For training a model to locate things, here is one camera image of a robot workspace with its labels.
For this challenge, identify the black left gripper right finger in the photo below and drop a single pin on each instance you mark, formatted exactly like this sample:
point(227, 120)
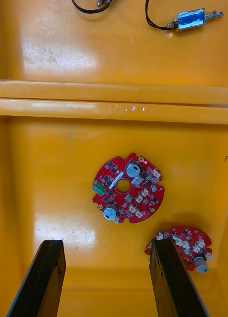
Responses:
point(170, 280)

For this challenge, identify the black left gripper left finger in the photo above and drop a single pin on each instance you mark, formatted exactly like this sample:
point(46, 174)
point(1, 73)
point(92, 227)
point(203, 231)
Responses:
point(42, 280)

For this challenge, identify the round red circuit board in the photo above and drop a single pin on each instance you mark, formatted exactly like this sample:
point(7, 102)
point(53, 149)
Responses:
point(143, 198)
point(190, 240)

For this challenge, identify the yellow-orange plastic bin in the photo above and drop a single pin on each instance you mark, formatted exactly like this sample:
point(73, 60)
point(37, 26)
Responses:
point(94, 49)
point(69, 173)

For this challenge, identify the blue label metal solenoid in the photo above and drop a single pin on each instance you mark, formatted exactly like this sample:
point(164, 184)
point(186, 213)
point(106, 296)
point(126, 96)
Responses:
point(190, 19)

